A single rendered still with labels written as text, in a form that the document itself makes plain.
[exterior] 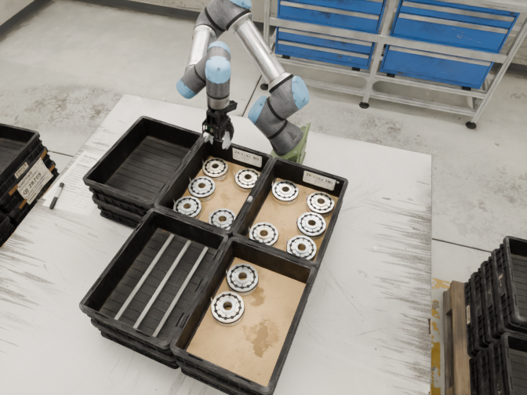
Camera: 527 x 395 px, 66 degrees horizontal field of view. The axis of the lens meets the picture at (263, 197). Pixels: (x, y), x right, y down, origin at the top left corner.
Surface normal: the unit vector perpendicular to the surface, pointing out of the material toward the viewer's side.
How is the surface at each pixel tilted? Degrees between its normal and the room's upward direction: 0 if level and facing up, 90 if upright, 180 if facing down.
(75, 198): 0
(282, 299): 0
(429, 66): 90
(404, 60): 90
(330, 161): 0
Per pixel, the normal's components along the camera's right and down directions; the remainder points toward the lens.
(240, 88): 0.03, -0.63
